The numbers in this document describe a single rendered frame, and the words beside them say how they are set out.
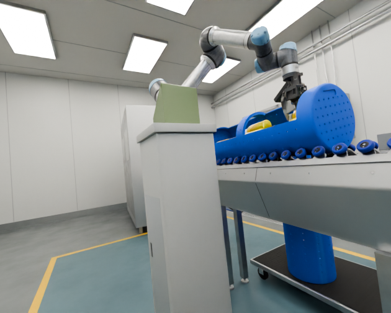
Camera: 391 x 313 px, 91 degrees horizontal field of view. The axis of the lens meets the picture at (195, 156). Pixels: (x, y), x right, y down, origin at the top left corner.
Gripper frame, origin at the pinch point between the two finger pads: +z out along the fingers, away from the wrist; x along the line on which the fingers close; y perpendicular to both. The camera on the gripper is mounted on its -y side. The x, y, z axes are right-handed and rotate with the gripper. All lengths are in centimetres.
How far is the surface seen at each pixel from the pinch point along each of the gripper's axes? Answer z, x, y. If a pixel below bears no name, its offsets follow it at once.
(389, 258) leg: 51, -8, 35
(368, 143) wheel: 16.1, -9.2, 33.7
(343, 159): 20.9, -10.2, 26.7
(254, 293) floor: 115, 5, -49
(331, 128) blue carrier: 8.7, -2.2, 19.3
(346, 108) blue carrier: 0.6, 9.1, 19.1
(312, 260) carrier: 84, 28, -18
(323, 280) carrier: 96, 32, -15
